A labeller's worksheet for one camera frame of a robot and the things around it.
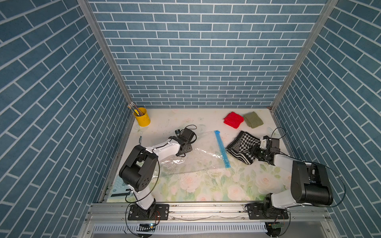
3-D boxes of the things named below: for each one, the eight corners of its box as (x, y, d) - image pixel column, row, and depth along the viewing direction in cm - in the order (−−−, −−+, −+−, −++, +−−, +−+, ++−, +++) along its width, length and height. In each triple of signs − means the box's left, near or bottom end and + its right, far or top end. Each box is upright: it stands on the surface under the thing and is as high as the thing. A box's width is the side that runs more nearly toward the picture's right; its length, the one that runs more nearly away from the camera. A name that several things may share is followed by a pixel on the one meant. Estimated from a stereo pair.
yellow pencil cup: (137, 126, 111) (132, 117, 103) (140, 116, 118) (136, 107, 109) (149, 126, 111) (145, 117, 103) (151, 116, 118) (148, 107, 109)
